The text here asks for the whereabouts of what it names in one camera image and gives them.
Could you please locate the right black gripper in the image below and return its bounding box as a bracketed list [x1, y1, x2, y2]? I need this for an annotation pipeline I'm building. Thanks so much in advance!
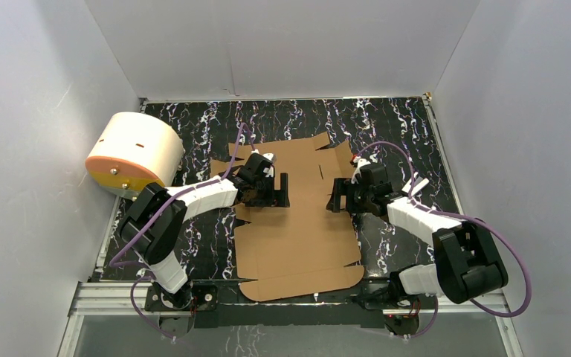
[325, 178, 373, 213]

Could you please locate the brown cardboard box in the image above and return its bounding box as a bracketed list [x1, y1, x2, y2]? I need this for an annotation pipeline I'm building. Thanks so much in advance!
[233, 132, 364, 302]

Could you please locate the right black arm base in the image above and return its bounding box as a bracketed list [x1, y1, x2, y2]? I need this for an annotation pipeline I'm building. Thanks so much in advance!
[351, 273, 439, 340]

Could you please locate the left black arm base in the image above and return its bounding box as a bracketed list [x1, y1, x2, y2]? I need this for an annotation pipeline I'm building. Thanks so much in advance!
[143, 281, 219, 343]

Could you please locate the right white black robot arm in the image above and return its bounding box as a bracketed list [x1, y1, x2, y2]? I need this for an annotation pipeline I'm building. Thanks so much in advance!
[326, 160, 509, 308]

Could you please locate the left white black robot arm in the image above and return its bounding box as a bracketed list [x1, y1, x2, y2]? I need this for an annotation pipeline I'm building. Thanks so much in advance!
[116, 151, 290, 309]

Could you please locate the small white plastic clip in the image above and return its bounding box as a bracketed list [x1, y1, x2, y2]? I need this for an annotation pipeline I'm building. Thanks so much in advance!
[401, 173, 430, 196]

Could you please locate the cream cylindrical drum device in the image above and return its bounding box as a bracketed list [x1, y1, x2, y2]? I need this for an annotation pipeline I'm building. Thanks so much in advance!
[84, 112, 184, 200]

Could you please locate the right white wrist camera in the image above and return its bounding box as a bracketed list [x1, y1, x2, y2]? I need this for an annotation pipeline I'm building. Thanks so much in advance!
[351, 155, 371, 183]

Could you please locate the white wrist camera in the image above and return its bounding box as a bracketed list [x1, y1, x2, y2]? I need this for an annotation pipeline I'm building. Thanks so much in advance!
[351, 155, 371, 183]
[261, 152, 276, 178]

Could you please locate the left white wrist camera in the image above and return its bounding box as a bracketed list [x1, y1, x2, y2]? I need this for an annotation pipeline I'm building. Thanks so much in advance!
[261, 152, 276, 178]

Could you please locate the aluminium front frame rail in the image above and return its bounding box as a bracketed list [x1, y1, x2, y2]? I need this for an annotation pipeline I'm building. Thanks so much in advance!
[68, 280, 511, 318]

